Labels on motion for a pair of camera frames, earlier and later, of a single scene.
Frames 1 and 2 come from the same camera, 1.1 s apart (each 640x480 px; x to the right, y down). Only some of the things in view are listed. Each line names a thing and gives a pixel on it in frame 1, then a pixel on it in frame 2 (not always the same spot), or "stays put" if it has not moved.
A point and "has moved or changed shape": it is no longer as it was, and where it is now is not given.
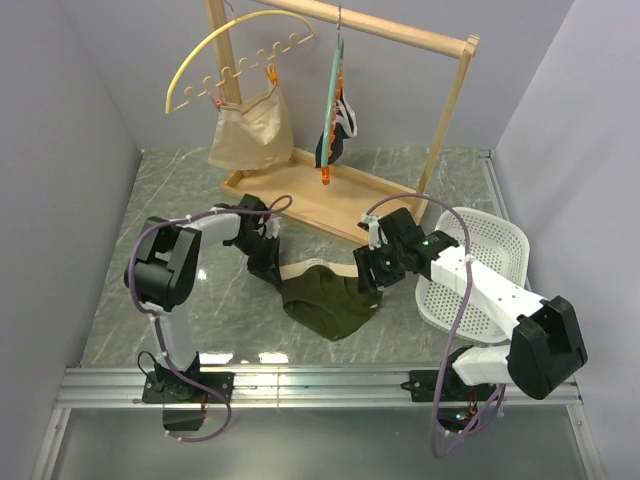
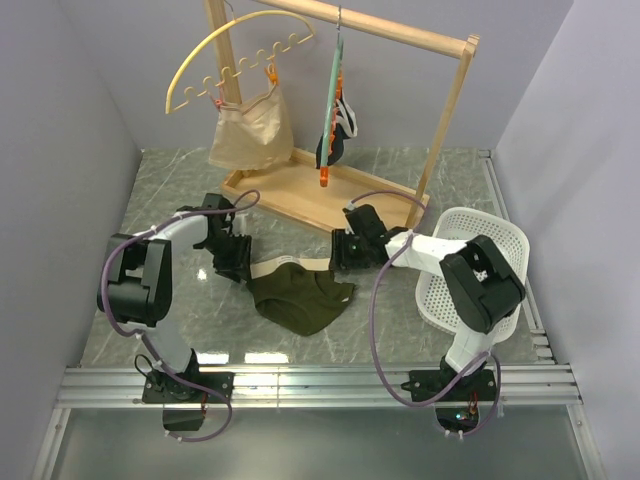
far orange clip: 339,91 stays put
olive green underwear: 324,296 has moved or changed shape
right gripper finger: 368,278 to 339,251
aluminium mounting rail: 370,389 stays put
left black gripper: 268,266 to 239,263
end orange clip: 325,173 stays put
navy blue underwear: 346,128 stays put
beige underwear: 254,134 stays put
